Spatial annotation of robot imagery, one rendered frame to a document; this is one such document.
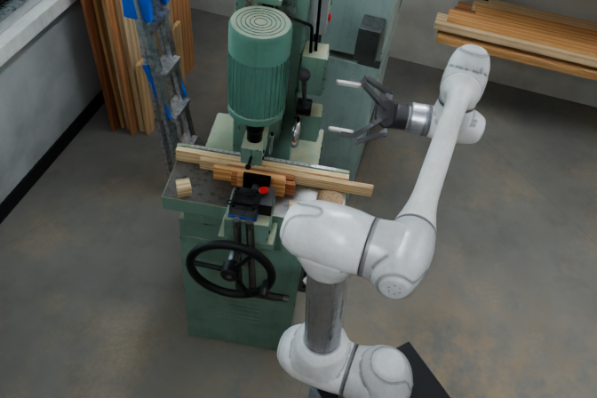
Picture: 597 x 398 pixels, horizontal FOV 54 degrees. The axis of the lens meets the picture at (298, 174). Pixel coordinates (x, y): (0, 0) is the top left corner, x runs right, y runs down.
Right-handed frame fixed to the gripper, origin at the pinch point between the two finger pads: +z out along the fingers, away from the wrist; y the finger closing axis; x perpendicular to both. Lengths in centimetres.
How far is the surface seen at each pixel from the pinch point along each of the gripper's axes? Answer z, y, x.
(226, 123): 40, 2, -68
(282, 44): 17.0, 11.6, 10.1
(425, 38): -57, 112, -226
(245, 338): 20, -83, -95
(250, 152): 24.3, -13.9, -23.5
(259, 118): 21.5, -5.7, -8.0
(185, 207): 43, -35, -32
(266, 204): 15.9, -30.0, -17.1
